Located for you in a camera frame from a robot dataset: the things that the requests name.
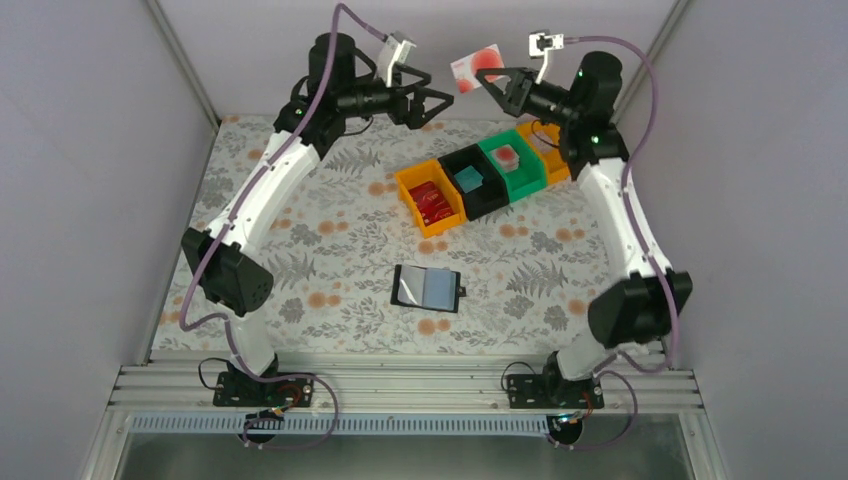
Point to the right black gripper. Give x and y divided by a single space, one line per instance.
512 101

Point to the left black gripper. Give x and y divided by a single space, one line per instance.
413 117

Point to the white card with red circle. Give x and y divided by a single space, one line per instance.
464 70

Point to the black leather card holder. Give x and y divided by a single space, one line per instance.
426 288

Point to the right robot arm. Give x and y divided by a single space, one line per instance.
644 302

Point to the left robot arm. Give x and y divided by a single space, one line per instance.
228 282

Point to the white cards in orange bin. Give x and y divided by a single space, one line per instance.
542 142

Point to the white red-circle cards stack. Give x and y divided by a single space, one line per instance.
506 158

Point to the teal cards stack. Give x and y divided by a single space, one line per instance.
469 179

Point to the red VIP cards stack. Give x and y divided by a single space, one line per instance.
431 203

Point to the green bin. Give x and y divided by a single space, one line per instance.
529 178

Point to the near orange bin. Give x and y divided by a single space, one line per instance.
430 170

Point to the orange bin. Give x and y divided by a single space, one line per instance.
556 168
430 170

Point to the far orange bin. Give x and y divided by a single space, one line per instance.
556 168

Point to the black bin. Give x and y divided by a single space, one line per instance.
481 187

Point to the floral table mat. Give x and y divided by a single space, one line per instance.
530 269

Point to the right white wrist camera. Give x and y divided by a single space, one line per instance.
541 45

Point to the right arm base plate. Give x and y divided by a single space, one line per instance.
529 391

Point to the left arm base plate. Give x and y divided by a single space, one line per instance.
237 390

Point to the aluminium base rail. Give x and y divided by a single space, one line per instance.
403 383

